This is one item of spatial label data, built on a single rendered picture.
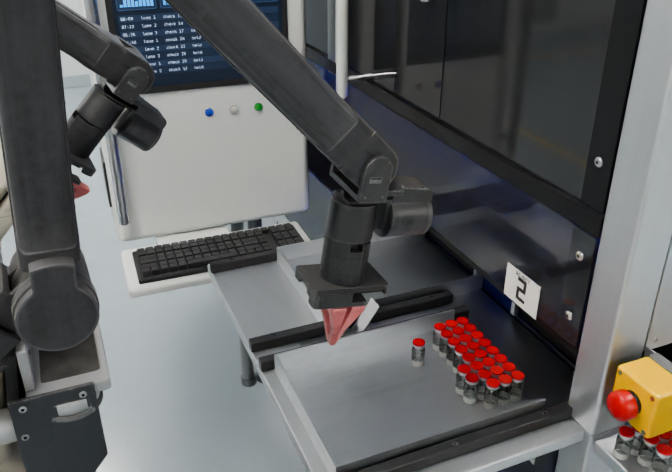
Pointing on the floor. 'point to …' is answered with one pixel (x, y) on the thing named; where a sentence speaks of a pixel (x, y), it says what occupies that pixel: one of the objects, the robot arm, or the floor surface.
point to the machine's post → (628, 236)
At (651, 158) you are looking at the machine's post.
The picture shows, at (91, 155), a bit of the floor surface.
